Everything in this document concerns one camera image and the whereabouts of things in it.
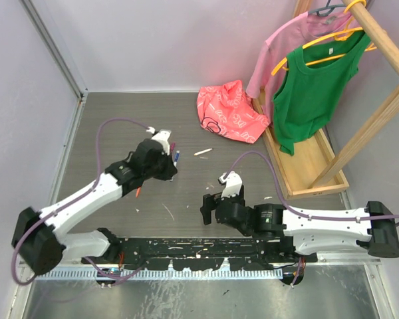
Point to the wooden clothes rack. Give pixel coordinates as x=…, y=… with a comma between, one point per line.
x=360, y=151

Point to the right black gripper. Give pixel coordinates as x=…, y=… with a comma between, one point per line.
x=209, y=203

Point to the green tank top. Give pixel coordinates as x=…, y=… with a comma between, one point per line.
x=312, y=87

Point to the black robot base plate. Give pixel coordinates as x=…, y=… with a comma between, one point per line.
x=158, y=253

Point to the aluminium corner profile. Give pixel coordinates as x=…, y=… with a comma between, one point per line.
x=41, y=17

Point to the orange ballpoint pen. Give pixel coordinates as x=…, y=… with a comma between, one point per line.
x=138, y=192

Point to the grey hanger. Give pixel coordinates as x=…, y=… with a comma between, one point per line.
x=326, y=10

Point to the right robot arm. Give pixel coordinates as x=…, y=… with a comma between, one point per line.
x=305, y=232

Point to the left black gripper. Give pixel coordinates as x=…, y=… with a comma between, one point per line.
x=169, y=169

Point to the white yellow-tipped pen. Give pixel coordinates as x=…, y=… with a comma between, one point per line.
x=203, y=152

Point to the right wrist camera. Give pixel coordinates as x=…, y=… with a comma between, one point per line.
x=232, y=183

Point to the white cable duct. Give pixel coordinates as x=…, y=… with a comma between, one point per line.
x=88, y=273

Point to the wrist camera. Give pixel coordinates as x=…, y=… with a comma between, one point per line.
x=232, y=183
x=163, y=137

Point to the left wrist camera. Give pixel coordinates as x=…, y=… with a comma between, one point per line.
x=163, y=137

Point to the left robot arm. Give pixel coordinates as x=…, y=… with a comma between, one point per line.
x=43, y=239

